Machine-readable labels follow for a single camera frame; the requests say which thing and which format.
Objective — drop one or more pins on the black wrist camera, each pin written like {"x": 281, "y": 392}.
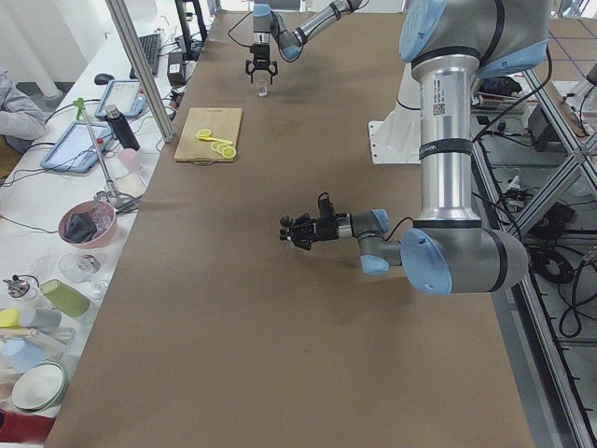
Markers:
{"x": 325, "y": 206}

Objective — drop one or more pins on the green tall cup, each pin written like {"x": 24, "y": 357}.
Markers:
{"x": 65, "y": 298}

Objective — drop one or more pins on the wooden cutting board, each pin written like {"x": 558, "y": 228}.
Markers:
{"x": 224, "y": 122}

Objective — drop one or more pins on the steel double jigger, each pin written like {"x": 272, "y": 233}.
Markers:
{"x": 286, "y": 231}

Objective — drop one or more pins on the white green bowl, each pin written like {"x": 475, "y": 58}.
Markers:
{"x": 40, "y": 388}

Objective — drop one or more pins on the clear wine glass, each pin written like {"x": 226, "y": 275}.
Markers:
{"x": 84, "y": 268}

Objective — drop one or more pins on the aluminium frame post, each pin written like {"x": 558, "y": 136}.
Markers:
{"x": 130, "y": 42}

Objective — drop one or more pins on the black water bottle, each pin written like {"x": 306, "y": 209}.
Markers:
{"x": 121, "y": 127}

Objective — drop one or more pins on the clear glass measuring cup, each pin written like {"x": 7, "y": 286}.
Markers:
{"x": 262, "y": 88}

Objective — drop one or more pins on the computer mouse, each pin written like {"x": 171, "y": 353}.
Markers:
{"x": 102, "y": 79}

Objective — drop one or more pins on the blue teach pendant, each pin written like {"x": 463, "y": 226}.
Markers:
{"x": 73, "y": 152}
{"x": 126, "y": 95}

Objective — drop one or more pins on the black keyboard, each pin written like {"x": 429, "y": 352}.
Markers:
{"x": 151, "y": 45}

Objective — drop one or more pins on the yellow plastic stick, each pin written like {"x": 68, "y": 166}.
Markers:
{"x": 216, "y": 139}

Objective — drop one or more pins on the light blue cup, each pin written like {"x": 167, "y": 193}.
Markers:
{"x": 22, "y": 354}

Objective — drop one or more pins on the pink cup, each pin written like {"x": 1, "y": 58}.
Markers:
{"x": 129, "y": 159}

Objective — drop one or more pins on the green tipped grabber stick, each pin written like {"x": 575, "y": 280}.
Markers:
{"x": 121, "y": 201}

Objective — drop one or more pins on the pink bowl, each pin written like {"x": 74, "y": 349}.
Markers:
{"x": 89, "y": 225}

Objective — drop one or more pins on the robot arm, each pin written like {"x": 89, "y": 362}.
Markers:
{"x": 269, "y": 25}
{"x": 448, "y": 45}

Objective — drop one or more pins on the yellow cup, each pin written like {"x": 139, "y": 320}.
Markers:
{"x": 10, "y": 318}

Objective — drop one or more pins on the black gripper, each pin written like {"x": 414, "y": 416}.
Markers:
{"x": 261, "y": 51}
{"x": 326, "y": 228}

